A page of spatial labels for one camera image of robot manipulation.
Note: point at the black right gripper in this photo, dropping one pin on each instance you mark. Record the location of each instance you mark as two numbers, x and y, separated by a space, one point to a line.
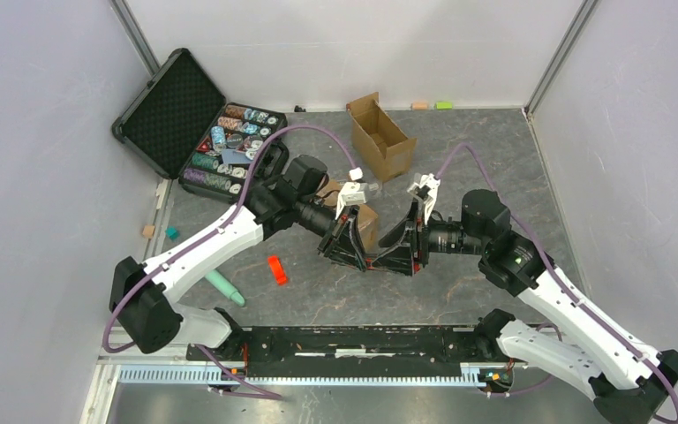
401 260

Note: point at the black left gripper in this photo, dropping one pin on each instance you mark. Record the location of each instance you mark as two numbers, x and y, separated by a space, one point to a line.
345 246

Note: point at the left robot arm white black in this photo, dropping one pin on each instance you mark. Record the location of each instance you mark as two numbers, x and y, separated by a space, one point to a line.
144 299

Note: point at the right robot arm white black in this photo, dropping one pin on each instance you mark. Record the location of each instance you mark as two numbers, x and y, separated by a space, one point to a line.
626 379

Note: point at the open empty cardboard box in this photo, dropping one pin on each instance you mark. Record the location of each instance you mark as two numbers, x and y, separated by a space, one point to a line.
384 147

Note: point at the orange curved plastic piece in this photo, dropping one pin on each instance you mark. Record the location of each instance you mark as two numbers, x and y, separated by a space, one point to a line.
277 270

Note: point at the mint green marker pen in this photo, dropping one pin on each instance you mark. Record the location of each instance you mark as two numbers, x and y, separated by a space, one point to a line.
225 287

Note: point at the teal small block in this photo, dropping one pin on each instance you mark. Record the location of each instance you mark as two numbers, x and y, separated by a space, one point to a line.
172 233

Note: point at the wooden cube at left edge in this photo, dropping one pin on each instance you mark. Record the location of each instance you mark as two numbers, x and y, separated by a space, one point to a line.
148 231

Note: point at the black poker chip case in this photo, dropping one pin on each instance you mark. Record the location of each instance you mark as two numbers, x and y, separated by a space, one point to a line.
182 125

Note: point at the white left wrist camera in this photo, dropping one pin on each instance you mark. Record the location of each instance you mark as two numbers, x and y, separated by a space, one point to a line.
354 192

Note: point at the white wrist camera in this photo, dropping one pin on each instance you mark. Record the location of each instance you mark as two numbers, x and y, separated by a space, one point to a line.
424 188
354 192

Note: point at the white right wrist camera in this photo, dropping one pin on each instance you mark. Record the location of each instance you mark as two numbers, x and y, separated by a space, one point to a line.
424 188

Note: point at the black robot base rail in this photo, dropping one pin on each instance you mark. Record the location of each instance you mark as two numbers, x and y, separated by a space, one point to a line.
354 351

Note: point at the green eraser block at wall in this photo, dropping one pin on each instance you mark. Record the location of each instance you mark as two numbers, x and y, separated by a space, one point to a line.
444 105

